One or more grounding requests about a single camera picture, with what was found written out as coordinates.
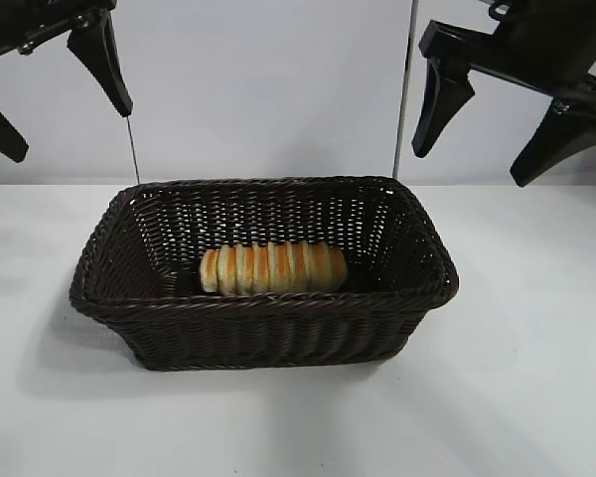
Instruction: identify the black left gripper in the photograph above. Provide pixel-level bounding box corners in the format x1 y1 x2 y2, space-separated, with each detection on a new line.
0 0 134 163

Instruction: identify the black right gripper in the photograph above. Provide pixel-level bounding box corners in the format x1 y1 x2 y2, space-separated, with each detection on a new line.
410 0 596 189

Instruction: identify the long sliced bread loaf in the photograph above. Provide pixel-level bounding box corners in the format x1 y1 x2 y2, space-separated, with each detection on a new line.
199 239 349 298

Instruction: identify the dark brown wicker basket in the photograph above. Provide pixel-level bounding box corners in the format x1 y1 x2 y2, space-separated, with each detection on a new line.
68 174 461 372

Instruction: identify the thin dark vertical rod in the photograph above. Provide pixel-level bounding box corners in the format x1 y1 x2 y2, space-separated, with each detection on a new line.
124 114 142 184

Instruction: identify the silver vertical wall strip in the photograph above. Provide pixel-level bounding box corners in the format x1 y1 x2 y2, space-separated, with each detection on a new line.
390 0 420 179

